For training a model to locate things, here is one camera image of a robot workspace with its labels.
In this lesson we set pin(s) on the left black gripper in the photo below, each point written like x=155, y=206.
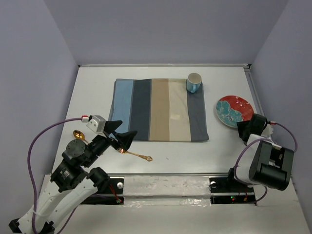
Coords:
x=125, y=139

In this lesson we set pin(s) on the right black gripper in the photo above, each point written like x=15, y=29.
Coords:
x=240, y=126

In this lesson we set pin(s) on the red and teal plate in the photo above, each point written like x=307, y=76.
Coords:
x=233, y=109

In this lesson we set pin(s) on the gold spoon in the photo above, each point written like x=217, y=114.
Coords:
x=80, y=135

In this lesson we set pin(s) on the gold fork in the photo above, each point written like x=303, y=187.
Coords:
x=147, y=158

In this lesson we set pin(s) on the striped cloth placemat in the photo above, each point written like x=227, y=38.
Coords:
x=159, y=109

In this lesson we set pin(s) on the light blue mug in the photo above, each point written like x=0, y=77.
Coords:
x=193, y=82

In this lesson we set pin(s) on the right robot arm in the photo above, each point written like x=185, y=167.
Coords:
x=262, y=161

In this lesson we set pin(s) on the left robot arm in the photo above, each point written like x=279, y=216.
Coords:
x=69, y=183

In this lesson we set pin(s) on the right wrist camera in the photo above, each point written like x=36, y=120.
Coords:
x=268, y=131

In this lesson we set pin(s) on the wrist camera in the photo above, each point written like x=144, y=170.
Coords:
x=96, y=123
x=268, y=131

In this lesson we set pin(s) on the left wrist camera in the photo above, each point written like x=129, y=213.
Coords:
x=96, y=123

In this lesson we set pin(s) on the aluminium rail right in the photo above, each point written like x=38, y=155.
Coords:
x=253, y=91

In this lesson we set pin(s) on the aluminium rail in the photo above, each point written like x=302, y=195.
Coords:
x=170, y=174
x=253, y=91
x=243, y=65

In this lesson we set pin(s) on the aluminium rail front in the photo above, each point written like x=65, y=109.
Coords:
x=170, y=174

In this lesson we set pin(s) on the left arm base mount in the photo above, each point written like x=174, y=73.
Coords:
x=111, y=195

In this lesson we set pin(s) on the aluminium rail back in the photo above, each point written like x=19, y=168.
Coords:
x=243, y=65

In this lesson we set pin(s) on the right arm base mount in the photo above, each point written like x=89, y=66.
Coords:
x=227, y=190

